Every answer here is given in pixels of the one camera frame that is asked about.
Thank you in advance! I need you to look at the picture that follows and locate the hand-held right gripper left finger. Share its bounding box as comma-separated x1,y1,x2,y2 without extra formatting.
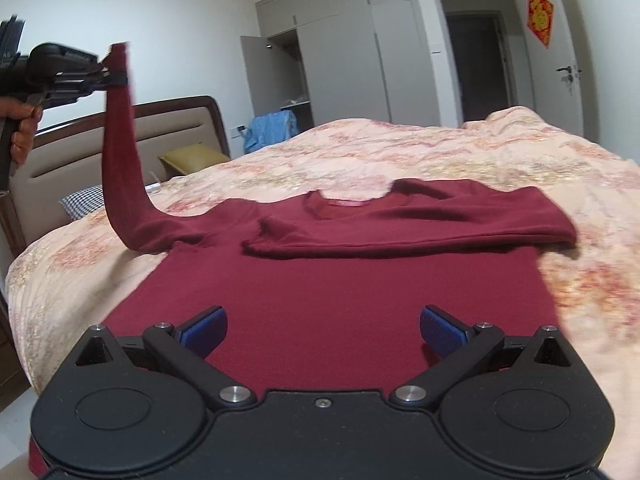
74,305,257,412

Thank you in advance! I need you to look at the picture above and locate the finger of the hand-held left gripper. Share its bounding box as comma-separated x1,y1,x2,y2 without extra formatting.
52,62,129,99

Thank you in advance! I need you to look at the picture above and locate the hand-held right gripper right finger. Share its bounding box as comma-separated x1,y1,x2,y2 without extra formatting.
390,305,584,413

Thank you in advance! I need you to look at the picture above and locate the dark red sweater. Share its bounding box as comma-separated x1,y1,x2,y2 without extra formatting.
28,42,579,478

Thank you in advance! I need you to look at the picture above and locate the person's left hand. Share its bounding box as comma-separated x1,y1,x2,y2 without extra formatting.
0,98,44,167

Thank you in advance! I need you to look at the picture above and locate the padded wooden bed headboard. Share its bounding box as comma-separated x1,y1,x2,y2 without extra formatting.
0,95,232,261

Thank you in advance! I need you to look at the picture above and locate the yellow pillow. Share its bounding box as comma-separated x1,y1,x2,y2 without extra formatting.
159,144,231,179

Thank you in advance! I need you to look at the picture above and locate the checkered pillow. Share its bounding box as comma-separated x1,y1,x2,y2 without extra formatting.
59,185,105,221

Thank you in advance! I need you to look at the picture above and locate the white open wardrobe door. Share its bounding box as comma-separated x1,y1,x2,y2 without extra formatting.
240,35,269,122

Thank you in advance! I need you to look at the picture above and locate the blue cloth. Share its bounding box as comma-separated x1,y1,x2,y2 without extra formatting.
243,110,301,154

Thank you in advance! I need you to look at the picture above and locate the floral peach quilt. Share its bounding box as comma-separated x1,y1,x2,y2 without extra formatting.
5,105,640,480

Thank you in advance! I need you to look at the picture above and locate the white wardrobe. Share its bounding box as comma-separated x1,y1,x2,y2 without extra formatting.
255,0,444,133

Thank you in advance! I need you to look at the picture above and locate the white room door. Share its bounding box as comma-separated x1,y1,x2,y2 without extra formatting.
510,0,587,137

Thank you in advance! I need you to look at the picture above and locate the red diamond door decoration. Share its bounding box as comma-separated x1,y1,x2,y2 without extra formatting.
527,0,555,49

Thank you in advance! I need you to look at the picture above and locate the dark wooden bed frame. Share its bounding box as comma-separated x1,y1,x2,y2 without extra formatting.
0,290,32,397

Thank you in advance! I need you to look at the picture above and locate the black door handle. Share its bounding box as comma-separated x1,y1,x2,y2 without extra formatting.
556,62,584,92

